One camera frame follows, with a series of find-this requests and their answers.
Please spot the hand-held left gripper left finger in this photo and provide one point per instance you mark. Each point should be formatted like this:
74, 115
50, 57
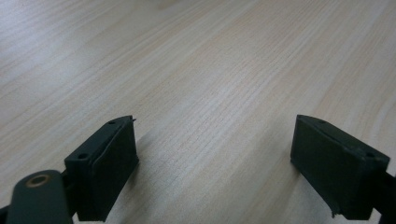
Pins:
102, 168

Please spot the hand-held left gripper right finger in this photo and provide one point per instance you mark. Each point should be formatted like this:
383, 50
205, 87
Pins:
336, 168

